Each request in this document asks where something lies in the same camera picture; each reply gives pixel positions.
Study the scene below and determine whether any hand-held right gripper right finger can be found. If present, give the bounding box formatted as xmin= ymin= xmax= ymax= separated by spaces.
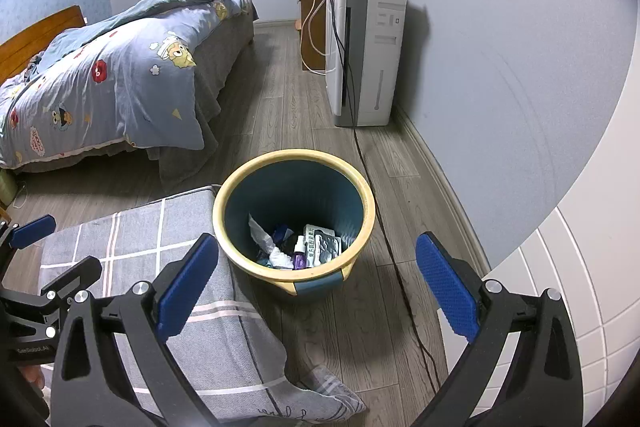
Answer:
xmin=415 ymin=231 xmax=586 ymax=427

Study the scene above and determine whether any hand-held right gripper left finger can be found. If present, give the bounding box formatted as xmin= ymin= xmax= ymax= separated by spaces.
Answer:
xmin=50 ymin=232 xmax=221 ymax=427

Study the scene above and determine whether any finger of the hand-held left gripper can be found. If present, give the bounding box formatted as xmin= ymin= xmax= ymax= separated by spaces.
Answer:
xmin=0 ymin=214 xmax=57 ymax=254
xmin=40 ymin=255 xmax=103 ymax=304

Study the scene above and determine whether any white tissue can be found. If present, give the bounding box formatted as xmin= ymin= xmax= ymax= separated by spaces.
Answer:
xmin=248 ymin=214 xmax=296 ymax=269

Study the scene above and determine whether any black plastic bag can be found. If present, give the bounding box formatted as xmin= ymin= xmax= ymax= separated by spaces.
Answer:
xmin=272 ymin=223 xmax=301 ymax=253

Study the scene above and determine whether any blue bin with yellow rim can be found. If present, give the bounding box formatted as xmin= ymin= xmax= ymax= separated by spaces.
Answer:
xmin=212 ymin=149 xmax=376 ymax=305

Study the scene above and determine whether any person's left hand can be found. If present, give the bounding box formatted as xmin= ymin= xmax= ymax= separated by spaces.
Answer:
xmin=20 ymin=364 xmax=51 ymax=408

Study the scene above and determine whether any small green bin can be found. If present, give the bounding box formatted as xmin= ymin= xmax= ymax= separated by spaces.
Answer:
xmin=0 ymin=167 xmax=16 ymax=208

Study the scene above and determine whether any grey checked cloth covered table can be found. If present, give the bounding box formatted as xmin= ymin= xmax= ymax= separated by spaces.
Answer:
xmin=5 ymin=184 xmax=368 ymax=425

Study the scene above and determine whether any bed with cartoon duvet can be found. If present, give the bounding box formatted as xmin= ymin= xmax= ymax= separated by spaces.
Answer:
xmin=0 ymin=0 xmax=258 ymax=168

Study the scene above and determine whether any grey bed sheet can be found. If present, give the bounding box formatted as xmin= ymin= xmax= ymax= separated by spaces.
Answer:
xmin=160 ymin=2 xmax=258 ymax=188

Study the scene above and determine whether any white air purifier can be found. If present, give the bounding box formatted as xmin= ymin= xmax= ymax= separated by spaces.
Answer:
xmin=325 ymin=0 xmax=408 ymax=128

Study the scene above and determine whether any wooden cabinet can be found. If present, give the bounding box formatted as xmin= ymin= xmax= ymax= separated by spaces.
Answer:
xmin=297 ymin=0 xmax=331 ymax=72

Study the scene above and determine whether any black cable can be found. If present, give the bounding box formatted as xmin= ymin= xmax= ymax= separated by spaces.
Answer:
xmin=332 ymin=0 xmax=446 ymax=390

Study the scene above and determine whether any wooden bed frame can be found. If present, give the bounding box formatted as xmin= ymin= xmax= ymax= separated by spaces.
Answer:
xmin=0 ymin=4 xmax=86 ymax=82

